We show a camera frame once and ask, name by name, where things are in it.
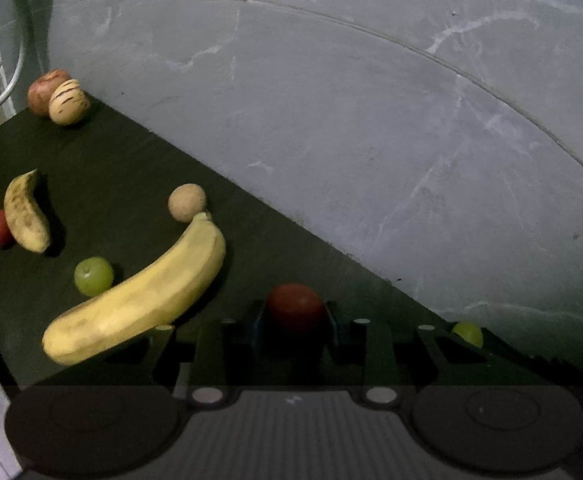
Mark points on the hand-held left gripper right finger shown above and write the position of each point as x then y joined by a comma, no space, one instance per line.
330,322

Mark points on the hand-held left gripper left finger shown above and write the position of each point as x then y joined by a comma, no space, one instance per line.
257,321

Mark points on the red tomato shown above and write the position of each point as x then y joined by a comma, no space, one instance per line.
295,306

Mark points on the striped pepino melon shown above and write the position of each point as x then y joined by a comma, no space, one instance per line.
69,102

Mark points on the large yellow banana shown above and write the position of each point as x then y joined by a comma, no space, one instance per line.
136,290

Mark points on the round tan fruit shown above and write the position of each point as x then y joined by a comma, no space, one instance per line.
186,202

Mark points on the small spotted banana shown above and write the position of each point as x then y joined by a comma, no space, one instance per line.
26,212

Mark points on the red apple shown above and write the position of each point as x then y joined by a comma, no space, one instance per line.
41,91

